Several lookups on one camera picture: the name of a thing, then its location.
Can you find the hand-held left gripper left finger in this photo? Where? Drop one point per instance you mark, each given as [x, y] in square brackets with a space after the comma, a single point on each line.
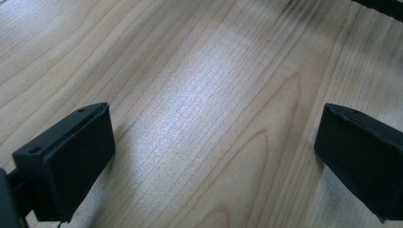
[76, 158]

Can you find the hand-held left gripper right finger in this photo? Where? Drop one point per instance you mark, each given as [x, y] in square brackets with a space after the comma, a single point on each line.
[361, 152]

